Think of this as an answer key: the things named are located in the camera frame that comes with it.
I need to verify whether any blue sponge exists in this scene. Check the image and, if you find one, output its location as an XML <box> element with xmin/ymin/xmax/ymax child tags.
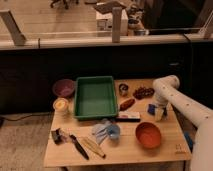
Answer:
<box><xmin>147</xmin><ymin>103</ymin><xmax>168</xmax><ymax>117</ymax></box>

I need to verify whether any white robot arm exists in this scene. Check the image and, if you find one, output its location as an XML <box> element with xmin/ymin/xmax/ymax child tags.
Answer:
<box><xmin>153</xmin><ymin>75</ymin><xmax>213</xmax><ymax>171</ymax></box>

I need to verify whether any green plastic tray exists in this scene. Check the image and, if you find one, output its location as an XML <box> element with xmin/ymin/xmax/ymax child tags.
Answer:
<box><xmin>74</xmin><ymin>76</ymin><xmax>118</xmax><ymax>120</ymax></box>

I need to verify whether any orange bowl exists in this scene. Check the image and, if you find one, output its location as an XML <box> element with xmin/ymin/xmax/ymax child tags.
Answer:
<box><xmin>135</xmin><ymin>122</ymin><xmax>162</xmax><ymax>149</ymax></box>

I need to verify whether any bunch of dark grapes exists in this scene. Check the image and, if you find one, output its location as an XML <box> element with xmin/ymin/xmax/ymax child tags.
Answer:
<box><xmin>133</xmin><ymin>87</ymin><xmax>154</xmax><ymax>100</ymax></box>

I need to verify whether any brown sausage toy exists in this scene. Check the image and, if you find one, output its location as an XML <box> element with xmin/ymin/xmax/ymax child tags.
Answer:
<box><xmin>120</xmin><ymin>98</ymin><xmax>135</xmax><ymax>111</ymax></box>

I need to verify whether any black white board eraser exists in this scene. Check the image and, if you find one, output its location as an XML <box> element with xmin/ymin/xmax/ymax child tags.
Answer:
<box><xmin>116</xmin><ymin>112</ymin><xmax>141</xmax><ymax>122</ymax></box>

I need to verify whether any blue object on floor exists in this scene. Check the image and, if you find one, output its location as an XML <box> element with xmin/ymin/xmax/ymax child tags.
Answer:
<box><xmin>184</xmin><ymin>132</ymin><xmax>194</xmax><ymax>152</ymax></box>

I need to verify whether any wooden table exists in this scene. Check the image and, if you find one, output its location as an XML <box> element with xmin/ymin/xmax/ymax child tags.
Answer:
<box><xmin>44</xmin><ymin>79</ymin><xmax>191</xmax><ymax>167</ymax></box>

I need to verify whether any yellow cup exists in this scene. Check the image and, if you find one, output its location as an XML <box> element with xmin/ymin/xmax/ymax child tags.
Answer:
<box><xmin>53</xmin><ymin>98</ymin><xmax>69</xmax><ymax>114</ymax></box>

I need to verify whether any purple bowl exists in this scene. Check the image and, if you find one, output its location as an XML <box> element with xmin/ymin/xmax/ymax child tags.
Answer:
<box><xmin>52</xmin><ymin>79</ymin><xmax>75</xmax><ymax>98</ymax></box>

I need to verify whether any dark small toy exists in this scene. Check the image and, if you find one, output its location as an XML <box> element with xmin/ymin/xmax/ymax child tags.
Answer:
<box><xmin>51</xmin><ymin>128</ymin><xmax>65</xmax><ymax>145</ymax></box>

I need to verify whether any white cardboard box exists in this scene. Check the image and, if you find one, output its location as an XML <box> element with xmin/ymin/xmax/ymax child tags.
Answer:
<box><xmin>96</xmin><ymin>10</ymin><xmax>128</xmax><ymax>36</ymax></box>

